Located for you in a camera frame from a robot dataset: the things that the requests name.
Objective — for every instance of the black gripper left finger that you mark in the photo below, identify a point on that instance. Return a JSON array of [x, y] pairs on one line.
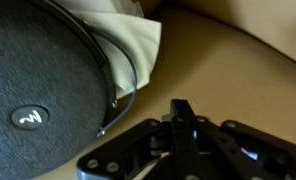
[[134, 146]]

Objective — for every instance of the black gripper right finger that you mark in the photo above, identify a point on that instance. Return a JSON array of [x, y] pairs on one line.
[[228, 153]]

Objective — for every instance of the dark grey fabric bag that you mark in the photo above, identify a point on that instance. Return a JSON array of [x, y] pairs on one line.
[[44, 83]]

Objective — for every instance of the cream white cloth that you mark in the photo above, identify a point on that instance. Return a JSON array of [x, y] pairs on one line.
[[131, 43]]

